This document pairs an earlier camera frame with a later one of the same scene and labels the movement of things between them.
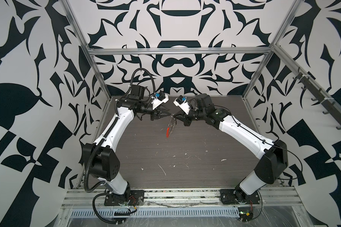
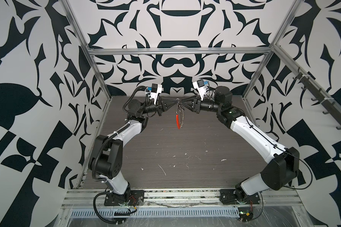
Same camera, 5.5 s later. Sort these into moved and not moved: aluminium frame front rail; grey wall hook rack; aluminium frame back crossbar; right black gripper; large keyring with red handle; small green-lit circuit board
Moved: right black gripper; large keyring with red handle
Not moved: aluminium frame front rail; small green-lit circuit board; grey wall hook rack; aluminium frame back crossbar
